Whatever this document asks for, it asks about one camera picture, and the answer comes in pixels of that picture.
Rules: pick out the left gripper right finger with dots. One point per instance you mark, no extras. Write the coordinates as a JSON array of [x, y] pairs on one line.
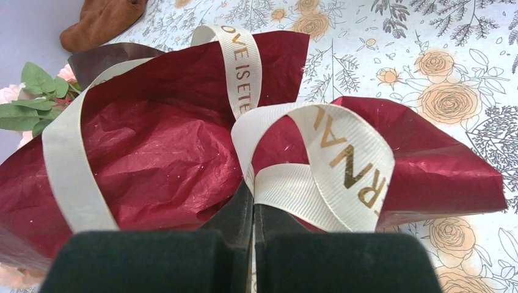
[[291, 258]]

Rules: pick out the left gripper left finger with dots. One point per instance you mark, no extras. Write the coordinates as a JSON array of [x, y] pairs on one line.
[[214, 258]]

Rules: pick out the dark red wrapping paper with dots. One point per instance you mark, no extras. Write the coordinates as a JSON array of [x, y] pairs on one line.
[[157, 136]]

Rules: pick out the pink fake flower bouquet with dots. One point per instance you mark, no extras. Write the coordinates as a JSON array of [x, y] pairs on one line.
[[32, 227]]

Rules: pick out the floral tablecloth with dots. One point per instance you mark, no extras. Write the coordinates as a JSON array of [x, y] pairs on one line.
[[453, 62]]

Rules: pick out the brown folded cloth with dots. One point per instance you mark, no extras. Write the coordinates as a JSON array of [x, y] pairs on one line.
[[100, 21]]

